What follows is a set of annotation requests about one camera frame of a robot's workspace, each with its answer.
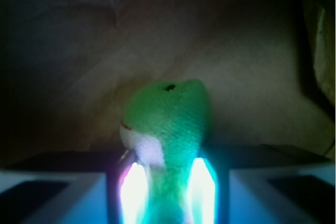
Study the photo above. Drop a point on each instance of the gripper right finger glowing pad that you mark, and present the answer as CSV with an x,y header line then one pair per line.
x,y
261,184

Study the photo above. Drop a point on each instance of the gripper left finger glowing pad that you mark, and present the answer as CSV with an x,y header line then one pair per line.
x,y
73,187

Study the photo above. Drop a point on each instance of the green plush animal toy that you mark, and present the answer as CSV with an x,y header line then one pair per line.
x,y
165,124

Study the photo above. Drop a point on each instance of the brown paper bag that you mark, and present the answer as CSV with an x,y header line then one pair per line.
x,y
68,68

